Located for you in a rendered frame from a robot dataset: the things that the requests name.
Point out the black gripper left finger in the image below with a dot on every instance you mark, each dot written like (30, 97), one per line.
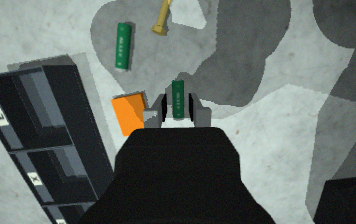
(154, 116)

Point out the black rack of three bins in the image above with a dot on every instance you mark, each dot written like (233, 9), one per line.
(76, 169)

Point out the green aa battery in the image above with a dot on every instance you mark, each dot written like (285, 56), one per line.
(178, 99)
(123, 47)

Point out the yellow bolt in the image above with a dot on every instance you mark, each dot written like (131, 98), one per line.
(158, 28)

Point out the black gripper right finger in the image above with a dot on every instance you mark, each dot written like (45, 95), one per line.
(199, 115)

